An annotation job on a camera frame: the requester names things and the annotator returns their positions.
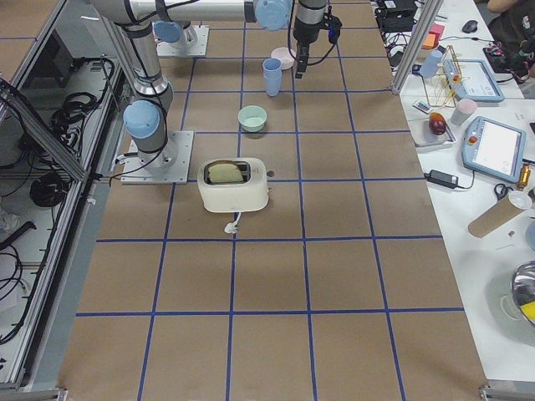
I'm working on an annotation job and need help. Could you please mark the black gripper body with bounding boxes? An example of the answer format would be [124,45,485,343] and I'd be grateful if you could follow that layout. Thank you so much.
[293,0,342,46]

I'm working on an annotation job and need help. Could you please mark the light blue plastic cup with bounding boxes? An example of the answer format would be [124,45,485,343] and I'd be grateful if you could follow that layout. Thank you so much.
[262,58,282,79]

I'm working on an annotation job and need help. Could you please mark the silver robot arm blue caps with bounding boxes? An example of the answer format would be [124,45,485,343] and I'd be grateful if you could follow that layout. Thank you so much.
[92,1,342,173]

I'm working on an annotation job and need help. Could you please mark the mint green bowl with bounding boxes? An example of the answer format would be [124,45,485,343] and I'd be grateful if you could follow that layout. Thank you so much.
[237,105,268,133]

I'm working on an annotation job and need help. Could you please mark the orange sticky notes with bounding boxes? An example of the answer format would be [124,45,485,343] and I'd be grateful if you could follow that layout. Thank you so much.
[421,23,445,50]

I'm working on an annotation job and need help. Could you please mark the blue cup on rack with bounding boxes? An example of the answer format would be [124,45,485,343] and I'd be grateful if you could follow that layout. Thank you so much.
[419,50,442,79]

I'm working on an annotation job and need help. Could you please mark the grey scale tray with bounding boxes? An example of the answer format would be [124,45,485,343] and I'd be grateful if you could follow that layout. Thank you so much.
[409,119,456,149]

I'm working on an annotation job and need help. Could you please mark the bread slice in toaster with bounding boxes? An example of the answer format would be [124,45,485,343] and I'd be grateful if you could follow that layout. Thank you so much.
[208,163,243,184]

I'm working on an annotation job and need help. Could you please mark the red apple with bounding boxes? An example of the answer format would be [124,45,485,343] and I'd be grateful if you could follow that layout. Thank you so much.
[428,112,447,135]

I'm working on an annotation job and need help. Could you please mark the white toaster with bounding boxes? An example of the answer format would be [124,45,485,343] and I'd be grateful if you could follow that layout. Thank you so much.
[197,158,268,213]

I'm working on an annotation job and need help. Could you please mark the black computer mouse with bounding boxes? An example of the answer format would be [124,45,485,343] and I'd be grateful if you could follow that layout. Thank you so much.
[461,19,478,33]

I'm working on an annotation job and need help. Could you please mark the far teach pendant tablet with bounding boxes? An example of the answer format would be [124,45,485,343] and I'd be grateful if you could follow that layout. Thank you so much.
[442,59,505,103]

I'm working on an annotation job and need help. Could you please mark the teach pendant tablet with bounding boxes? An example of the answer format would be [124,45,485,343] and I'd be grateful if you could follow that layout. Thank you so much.
[442,59,505,103]
[461,116,527,183]

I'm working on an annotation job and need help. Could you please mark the pink cup on desk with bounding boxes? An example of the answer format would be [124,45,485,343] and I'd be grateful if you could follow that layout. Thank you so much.
[450,99,478,126]

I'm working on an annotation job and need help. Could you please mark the black power adapter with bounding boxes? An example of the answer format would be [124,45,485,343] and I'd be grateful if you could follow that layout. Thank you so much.
[424,170,458,189]

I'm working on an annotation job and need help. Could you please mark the near teach pendant tablet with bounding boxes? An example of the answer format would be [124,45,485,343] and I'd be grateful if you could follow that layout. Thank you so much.
[461,116,527,183]

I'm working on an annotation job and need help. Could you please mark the black scissors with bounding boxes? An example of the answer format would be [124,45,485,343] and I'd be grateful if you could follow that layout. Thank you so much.
[493,183,513,201]

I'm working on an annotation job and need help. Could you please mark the brass cylinder part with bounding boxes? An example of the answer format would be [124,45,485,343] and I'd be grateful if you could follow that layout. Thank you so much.
[516,163,531,190]

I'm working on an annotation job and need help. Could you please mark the cardboard tube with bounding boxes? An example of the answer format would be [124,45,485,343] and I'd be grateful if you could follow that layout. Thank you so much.
[467,190,532,238]

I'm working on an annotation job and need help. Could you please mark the metal mixing bowl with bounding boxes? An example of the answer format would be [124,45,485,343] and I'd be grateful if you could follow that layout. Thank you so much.
[500,261,534,327]

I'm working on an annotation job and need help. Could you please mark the aluminium frame post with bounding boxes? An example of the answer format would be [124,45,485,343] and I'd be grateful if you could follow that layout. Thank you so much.
[391,0,443,94]

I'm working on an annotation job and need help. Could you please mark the gold wire rack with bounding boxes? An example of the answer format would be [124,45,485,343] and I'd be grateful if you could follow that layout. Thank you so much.
[423,44,462,109]

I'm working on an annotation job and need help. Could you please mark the black cable bundle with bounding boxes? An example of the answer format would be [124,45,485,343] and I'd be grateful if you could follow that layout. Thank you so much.
[50,92,91,145]

